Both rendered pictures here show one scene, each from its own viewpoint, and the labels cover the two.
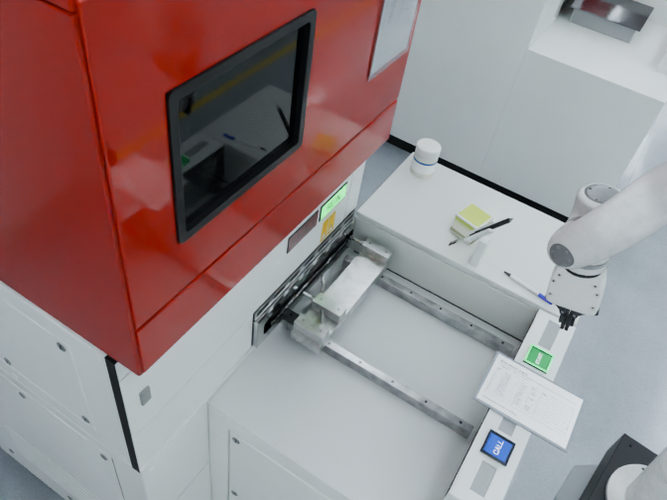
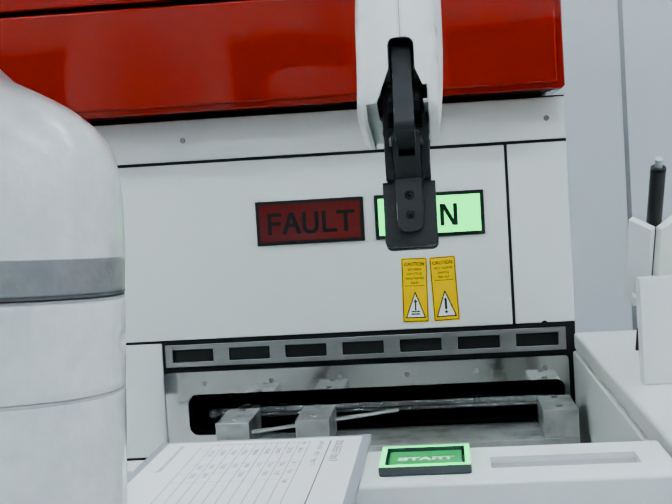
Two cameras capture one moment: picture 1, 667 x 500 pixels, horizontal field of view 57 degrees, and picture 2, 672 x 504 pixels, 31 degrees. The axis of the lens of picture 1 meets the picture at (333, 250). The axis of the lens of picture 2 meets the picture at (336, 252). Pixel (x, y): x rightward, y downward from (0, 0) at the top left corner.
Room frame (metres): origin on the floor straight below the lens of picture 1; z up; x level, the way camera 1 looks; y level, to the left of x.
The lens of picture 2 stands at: (0.55, -1.20, 1.14)
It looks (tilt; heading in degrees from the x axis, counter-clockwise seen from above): 3 degrees down; 71
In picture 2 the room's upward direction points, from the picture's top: 3 degrees counter-clockwise
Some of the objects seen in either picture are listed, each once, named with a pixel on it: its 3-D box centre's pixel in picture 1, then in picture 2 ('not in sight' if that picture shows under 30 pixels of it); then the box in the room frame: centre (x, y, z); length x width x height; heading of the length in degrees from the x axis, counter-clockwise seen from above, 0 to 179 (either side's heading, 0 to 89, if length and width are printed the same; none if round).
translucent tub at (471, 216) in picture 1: (470, 224); not in sight; (1.22, -0.34, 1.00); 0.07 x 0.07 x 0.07; 52
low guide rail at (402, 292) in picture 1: (424, 304); not in sight; (1.05, -0.26, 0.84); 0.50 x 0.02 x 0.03; 66
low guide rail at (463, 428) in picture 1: (375, 375); not in sight; (0.81, -0.15, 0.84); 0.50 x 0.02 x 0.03; 66
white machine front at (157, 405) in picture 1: (263, 286); (201, 299); (0.86, 0.14, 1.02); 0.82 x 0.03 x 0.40; 156
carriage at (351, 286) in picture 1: (343, 296); (394, 450); (1.01, -0.05, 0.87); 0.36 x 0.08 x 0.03; 156
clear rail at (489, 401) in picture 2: (314, 276); (379, 406); (1.03, 0.04, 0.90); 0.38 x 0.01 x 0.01; 156
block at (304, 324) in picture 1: (311, 328); (239, 428); (0.86, 0.02, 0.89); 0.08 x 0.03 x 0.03; 66
